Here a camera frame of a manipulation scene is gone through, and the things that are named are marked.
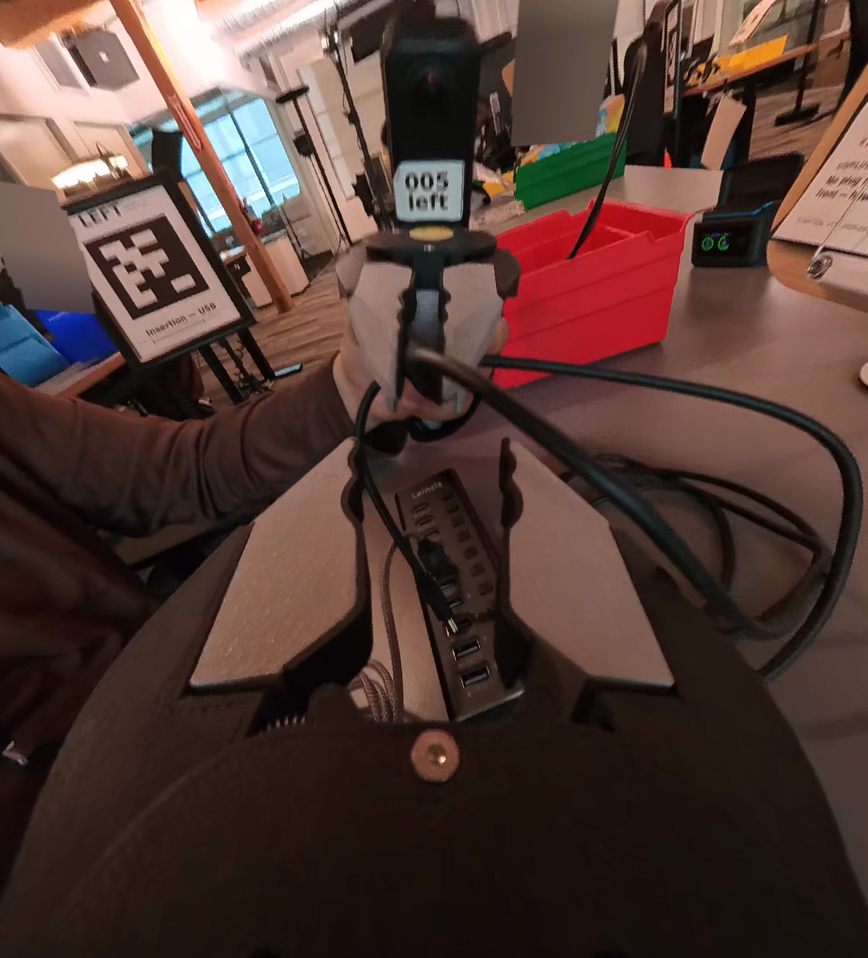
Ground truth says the thick black cable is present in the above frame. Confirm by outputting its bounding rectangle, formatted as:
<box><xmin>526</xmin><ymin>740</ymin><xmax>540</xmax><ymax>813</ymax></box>
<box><xmin>407</xmin><ymin>348</ymin><xmax>864</xmax><ymax>678</ymax></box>

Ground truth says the black easel stand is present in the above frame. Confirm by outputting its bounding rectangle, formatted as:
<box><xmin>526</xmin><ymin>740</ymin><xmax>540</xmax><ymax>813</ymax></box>
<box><xmin>193</xmin><ymin>328</ymin><xmax>304</xmax><ymax>407</ymax></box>

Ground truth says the framed marker sign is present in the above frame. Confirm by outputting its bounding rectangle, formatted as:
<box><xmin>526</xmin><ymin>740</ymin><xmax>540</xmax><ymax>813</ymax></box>
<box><xmin>63</xmin><ymin>171</ymin><xmax>257</xmax><ymax>368</ymax></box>

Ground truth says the blue plastic bin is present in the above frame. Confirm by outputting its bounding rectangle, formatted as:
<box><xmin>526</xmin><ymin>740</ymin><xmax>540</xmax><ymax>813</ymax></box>
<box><xmin>0</xmin><ymin>295</ymin><xmax>120</xmax><ymax>388</ymax></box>

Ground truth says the coiled thin black cable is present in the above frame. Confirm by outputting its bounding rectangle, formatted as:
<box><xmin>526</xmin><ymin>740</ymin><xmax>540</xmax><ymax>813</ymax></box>
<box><xmin>565</xmin><ymin>455</ymin><xmax>832</xmax><ymax>645</ymax></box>

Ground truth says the red plastic bin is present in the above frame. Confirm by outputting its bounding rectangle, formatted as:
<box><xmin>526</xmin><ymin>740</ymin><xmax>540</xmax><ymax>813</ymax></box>
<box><xmin>490</xmin><ymin>198</ymin><xmax>693</xmax><ymax>390</ymax></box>

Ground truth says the thin black usb cable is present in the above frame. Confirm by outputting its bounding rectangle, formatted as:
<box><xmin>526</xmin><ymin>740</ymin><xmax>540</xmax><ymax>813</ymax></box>
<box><xmin>354</xmin><ymin>378</ymin><xmax>459</xmax><ymax>637</ymax></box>

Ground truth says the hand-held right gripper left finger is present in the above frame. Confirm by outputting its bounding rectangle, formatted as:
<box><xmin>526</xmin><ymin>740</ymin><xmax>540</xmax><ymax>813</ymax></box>
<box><xmin>190</xmin><ymin>440</ymin><xmax>372</xmax><ymax>688</ymax></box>

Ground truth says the orange wooden post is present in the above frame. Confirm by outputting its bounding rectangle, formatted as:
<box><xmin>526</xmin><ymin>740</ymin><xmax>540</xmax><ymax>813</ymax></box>
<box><xmin>108</xmin><ymin>0</ymin><xmax>294</xmax><ymax>314</ymax></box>

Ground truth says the green plastic bin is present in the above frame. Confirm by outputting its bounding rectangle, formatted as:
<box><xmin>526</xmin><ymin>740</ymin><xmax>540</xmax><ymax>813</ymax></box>
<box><xmin>512</xmin><ymin>131</ymin><xmax>629</xmax><ymax>212</ymax></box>

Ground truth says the person's left hand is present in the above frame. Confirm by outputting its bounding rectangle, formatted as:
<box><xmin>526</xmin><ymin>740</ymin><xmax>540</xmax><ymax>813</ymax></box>
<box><xmin>332</xmin><ymin>338</ymin><xmax>480</xmax><ymax>439</ymax></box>

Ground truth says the black multi-port usb hub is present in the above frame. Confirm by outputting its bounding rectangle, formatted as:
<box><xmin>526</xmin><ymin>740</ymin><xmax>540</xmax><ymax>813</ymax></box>
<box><xmin>394</xmin><ymin>469</ymin><xmax>526</xmax><ymax>724</ymax></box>

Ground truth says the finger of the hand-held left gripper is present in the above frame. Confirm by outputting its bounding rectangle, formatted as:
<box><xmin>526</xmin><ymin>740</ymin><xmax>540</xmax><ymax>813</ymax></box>
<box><xmin>444</xmin><ymin>290</ymin><xmax>507</xmax><ymax>417</ymax></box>
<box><xmin>336</xmin><ymin>247</ymin><xmax>409</xmax><ymax>410</ymax></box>

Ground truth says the black device with green display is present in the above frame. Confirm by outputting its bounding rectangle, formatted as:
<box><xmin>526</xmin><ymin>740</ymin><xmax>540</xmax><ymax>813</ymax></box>
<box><xmin>690</xmin><ymin>152</ymin><xmax>805</xmax><ymax>269</ymax></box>

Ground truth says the grey braided cable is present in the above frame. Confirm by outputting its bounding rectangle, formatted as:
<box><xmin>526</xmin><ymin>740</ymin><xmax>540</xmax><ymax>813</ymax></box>
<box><xmin>355</xmin><ymin>540</ymin><xmax>406</xmax><ymax>723</ymax></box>

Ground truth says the person's left forearm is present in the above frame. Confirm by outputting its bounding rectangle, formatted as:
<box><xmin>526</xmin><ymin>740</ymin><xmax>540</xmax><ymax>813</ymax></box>
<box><xmin>0</xmin><ymin>358</ymin><xmax>356</xmax><ymax>543</ymax></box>

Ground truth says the black cable in bin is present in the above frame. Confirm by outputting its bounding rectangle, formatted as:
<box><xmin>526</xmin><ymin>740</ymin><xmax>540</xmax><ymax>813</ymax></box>
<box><xmin>567</xmin><ymin>37</ymin><xmax>649</xmax><ymax>260</ymax></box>

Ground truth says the instruction sheet board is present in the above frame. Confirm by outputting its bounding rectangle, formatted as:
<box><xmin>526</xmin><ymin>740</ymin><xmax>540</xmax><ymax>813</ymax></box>
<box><xmin>767</xmin><ymin>0</ymin><xmax>868</xmax><ymax>324</ymax></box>

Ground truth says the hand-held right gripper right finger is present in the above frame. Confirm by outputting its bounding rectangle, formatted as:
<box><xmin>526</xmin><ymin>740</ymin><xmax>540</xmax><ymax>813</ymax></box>
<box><xmin>499</xmin><ymin>439</ymin><xmax>675</xmax><ymax>687</ymax></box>

